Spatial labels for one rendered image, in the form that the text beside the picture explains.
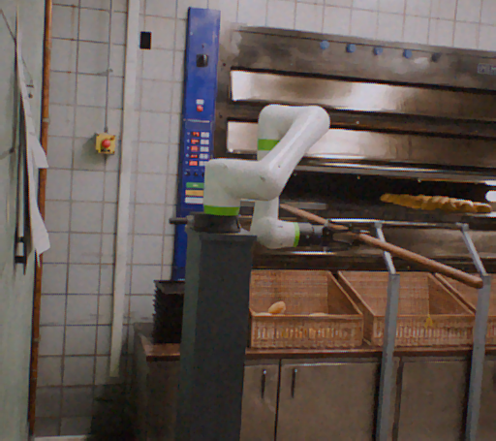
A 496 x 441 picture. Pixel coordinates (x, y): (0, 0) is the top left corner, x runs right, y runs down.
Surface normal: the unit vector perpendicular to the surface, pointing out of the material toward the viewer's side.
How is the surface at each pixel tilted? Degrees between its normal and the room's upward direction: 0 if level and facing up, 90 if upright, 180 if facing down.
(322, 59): 90
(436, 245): 71
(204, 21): 90
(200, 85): 90
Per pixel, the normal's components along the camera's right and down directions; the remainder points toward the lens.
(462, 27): 0.27, 0.10
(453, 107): 0.26, -0.26
